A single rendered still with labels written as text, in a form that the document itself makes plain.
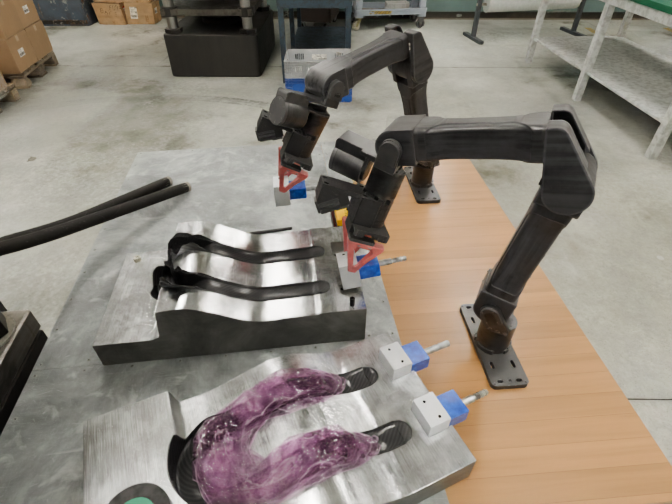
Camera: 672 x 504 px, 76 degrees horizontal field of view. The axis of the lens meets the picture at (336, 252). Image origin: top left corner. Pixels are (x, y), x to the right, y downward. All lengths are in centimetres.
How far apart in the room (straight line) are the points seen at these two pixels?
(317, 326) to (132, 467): 37
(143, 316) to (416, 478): 57
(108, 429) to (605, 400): 81
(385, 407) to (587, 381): 39
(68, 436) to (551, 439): 79
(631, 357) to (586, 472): 140
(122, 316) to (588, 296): 203
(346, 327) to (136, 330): 39
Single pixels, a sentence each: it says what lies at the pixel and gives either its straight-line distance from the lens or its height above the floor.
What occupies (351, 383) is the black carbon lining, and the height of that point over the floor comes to 85.
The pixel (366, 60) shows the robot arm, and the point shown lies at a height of 121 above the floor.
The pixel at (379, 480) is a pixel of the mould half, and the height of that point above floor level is 87.
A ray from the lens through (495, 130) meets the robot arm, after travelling 64.
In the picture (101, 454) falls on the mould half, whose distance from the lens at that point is 71.
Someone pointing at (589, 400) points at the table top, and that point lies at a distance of 92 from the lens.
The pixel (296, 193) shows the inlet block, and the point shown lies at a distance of 103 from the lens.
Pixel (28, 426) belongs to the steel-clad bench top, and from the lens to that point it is 93.
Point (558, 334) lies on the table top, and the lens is 99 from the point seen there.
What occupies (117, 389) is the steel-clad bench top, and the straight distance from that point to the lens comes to 90.
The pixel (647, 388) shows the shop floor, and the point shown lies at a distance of 213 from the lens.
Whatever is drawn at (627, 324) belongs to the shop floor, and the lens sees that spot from 234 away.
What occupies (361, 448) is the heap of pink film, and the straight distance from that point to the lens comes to 67.
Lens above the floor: 149
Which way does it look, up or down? 40 degrees down
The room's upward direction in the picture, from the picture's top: straight up
